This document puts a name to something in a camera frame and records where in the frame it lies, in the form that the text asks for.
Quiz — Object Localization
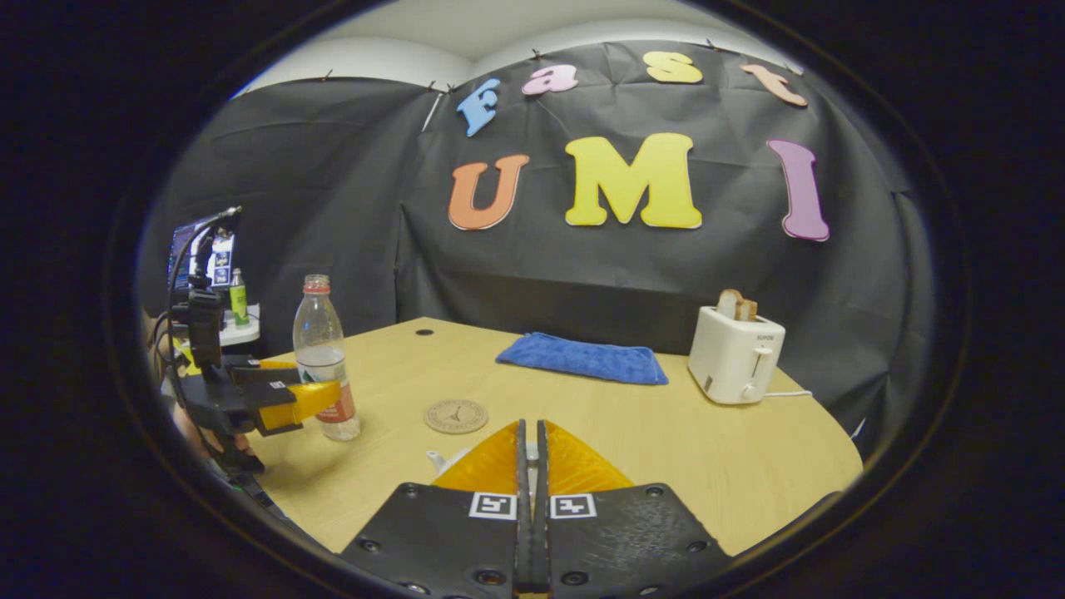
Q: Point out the white teacup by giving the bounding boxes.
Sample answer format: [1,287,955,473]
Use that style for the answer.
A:
[426,448,472,478]

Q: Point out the computer monitor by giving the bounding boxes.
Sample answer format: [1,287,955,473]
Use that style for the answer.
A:
[171,212,240,290]

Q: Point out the round wooden coaster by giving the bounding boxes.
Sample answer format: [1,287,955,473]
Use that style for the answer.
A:
[423,399,489,435]

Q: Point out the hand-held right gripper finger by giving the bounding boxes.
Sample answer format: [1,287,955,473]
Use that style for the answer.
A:
[532,418,735,599]
[339,418,533,599]

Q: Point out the blue towel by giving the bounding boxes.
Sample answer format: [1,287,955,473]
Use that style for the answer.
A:
[496,332,669,386]

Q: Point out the white toaster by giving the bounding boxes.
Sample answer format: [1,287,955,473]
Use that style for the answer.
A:
[687,305,785,406]

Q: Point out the small white side table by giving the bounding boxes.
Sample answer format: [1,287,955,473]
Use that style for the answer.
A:
[218,304,261,348]

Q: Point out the clear plastic water bottle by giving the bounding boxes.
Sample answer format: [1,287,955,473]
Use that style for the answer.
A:
[292,275,362,442]

